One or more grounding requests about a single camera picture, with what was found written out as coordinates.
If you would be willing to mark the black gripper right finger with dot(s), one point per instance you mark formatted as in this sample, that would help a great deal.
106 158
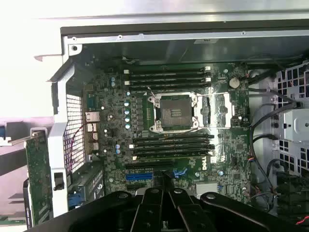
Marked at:
193 215

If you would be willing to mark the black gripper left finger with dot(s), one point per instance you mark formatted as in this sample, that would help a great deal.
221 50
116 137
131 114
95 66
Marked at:
147 212

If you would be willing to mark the short black expansion slot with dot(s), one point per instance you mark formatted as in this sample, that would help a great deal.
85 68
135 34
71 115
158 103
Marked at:
135 187

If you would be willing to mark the silver chipset heatsink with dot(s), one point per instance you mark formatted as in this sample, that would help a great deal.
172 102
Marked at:
206 188

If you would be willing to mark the blue expansion slot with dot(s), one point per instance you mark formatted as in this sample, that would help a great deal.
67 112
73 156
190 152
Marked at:
138 177

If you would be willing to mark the long black expansion slot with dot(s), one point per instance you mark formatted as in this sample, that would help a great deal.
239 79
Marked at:
149 166

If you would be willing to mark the green RAM stick white label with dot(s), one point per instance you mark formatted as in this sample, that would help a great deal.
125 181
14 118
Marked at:
154 159

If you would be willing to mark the green motherboard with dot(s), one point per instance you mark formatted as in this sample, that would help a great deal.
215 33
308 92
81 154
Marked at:
116 116

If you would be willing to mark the CPU socket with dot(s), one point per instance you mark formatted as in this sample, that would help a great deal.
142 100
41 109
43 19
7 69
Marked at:
176 112

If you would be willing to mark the silver socket cover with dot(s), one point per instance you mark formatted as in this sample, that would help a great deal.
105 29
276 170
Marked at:
228 108

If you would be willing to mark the thin metal locking lever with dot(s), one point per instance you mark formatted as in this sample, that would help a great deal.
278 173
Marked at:
150 91

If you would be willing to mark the perforated metal drive cage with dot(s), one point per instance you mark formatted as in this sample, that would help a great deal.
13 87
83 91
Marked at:
294 120

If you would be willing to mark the silver coin battery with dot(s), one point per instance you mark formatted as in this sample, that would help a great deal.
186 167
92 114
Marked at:
234 82

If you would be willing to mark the grey parts rack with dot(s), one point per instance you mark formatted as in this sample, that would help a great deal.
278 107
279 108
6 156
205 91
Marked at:
10 160

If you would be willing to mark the black open PC case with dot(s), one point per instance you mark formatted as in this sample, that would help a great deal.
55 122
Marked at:
154 36

